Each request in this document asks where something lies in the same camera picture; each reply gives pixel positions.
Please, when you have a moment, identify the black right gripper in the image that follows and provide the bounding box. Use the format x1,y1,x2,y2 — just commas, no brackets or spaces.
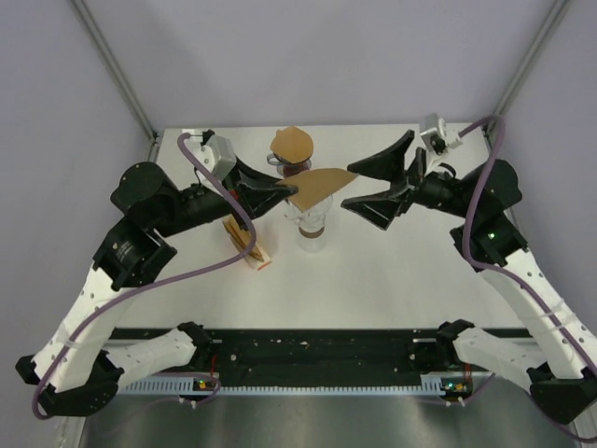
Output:
341,132,478,230

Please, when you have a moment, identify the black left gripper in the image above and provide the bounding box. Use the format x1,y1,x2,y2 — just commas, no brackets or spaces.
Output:
153,154,298,239

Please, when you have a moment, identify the brown paper coffee filter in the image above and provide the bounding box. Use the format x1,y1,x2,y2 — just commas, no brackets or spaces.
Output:
271,126,314,164

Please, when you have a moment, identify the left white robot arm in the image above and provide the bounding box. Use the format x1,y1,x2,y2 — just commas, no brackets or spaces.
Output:
16,161,298,420

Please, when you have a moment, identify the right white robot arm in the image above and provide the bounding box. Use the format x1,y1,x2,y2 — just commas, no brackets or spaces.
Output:
341,131,596,425

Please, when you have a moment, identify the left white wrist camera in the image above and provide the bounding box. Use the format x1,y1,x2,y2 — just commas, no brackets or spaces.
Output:
192,130,237,180

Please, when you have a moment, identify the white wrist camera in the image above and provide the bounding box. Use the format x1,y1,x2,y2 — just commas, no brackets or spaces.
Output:
192,130,237,180
419,113,463,173

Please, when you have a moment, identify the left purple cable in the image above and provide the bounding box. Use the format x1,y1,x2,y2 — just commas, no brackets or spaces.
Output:
31,132,258,421

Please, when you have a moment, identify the purple cable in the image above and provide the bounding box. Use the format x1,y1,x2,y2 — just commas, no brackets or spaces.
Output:
31,132,258,421
458,114,597,444

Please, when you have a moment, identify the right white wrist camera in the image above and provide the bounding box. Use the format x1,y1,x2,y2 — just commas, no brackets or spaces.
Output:
419,113,463,173

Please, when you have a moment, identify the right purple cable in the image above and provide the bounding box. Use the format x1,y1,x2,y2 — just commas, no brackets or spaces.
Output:
458,114,597,444

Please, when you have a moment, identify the aluminium frame rail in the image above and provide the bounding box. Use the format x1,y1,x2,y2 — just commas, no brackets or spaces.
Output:
68,0,158,143

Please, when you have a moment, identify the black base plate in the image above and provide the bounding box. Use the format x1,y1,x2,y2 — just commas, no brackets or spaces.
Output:
106,324,493,387

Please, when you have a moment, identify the grey cable duct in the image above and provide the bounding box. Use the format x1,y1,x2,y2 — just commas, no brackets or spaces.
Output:
119,375,471,397

